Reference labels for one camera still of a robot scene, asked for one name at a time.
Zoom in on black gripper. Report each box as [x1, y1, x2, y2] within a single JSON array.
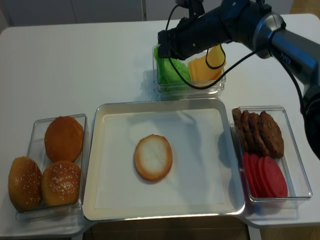
[[158, 11, 225, 60]]

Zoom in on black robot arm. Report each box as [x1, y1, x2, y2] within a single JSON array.
[[158, 0, 320, 155]]

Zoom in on yellow cheese slices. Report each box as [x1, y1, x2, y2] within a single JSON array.
[[188, 45, 226, 83]]

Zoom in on clear lettuce cheese container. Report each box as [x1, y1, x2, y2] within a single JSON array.
[[153, 45, 226, 96]]

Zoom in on green lettuce pile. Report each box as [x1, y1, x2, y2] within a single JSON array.
[[153, 44, 191, 84]]

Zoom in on brown patty back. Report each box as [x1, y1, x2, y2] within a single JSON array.
[[232, 108, 249, 152]]

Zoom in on brown patty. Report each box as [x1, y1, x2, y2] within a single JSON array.
[[258, 111, 284, 159], [248, 112, 270, 156], [232, 108, 249, 152], [241, 110, 257, 153]]

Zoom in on brown patty front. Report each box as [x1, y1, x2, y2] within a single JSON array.
[[258, 111, 284, 159]]

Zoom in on bottom bun half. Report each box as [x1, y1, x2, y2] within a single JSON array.
[[134, 134, 173, 182]]

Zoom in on red tomato slice middle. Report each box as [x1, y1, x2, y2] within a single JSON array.
[[248, 153, 267, 198]]

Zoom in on red tomato slice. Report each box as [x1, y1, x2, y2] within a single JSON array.
[[243, 152, 258, 198], [257, 156, 288, 198], [248, 153, 267, 198]]

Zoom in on white paper tray liner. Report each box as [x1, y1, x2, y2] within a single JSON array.
[[95, 110, 224, 208]]

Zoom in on smooth orange bun top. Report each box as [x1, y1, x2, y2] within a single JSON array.
[[44, 116, 84, 163]]

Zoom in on red tomato slice back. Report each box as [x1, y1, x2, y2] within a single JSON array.
[[243, 152, 258, 198]]

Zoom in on red tomato slice front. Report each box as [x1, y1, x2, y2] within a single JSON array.
[[257, 156, 288, 198]]

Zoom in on white metal tray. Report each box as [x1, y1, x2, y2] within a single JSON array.
[[83, 98, 245, 221]]

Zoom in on clear patty tomato container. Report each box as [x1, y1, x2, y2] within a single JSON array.
[[231, 106, 312, 205]]

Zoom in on clear plastic bun container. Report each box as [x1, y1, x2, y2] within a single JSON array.
[[16, 114, 89, 221]]

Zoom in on sesame bun front right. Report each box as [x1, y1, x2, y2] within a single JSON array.
[[40, 161, 81, 207]]

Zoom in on sesame bun standing upright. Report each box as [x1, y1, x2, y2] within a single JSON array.
[[8, 156, 42, 212]]

